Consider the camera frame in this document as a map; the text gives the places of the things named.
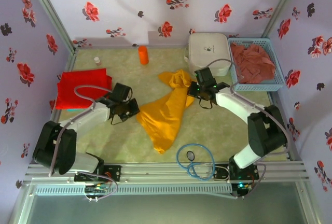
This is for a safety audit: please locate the yellow t-shirt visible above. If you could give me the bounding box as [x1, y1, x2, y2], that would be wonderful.
[136, 69, 197, 155]

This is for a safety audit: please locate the white zip case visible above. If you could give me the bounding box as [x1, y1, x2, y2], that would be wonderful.
[184, 32, 232, 77]

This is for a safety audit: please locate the red folded t-shirt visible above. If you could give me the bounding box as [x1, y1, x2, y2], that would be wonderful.
[56, 67, 114, 110]

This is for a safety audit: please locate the orange cylinder bottle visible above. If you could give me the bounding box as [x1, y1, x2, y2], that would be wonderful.
[137, 45, 150, 66]

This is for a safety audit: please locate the dusty pink crumpled t-shirt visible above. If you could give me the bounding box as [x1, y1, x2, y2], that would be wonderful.
[230, 41, 277, 84]

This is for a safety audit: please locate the blue stethoscope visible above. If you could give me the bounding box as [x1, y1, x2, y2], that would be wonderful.
[176, 143, 230, 182]

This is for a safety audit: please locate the light blue plastic basket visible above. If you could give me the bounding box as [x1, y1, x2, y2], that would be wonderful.
[227, 37, 285, 92]

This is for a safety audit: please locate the green circuit board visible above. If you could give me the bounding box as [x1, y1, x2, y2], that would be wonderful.
[85, 185, 108, 193]

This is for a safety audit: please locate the black right camera cable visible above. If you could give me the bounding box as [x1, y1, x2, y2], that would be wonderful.
[199, 99, 214, 110]

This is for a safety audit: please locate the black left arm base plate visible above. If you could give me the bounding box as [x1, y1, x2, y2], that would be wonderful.
[74, 164, 122, 183]

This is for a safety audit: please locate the aluminium frame rail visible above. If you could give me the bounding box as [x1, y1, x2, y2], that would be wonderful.
[24, 161, 311, 183]

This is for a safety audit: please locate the grey left base cable loop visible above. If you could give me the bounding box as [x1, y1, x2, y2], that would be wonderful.
[82, 171, 119, 203]

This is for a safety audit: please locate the grey base cable loop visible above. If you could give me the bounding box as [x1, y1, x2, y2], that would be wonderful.
[234, 163, 268, 199]
[82, 171, 119, 203]

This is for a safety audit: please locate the light blue slotted cable duct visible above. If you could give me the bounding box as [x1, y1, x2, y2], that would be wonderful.
[35, 184, 233, 196]

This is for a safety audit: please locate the grey left arm cable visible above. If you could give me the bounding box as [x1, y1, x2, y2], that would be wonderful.
[48, 85, 115, 178]

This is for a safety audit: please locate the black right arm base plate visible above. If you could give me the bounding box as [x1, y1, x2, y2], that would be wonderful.
[214, 164, 260, 183]

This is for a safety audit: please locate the grey right base cable loop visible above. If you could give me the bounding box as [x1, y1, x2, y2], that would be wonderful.
[234, 163, 268, 199]

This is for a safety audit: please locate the aluminium corner post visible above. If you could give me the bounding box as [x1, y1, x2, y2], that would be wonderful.
[261, 0, 304, 39]
[24, 0, 77, 53]

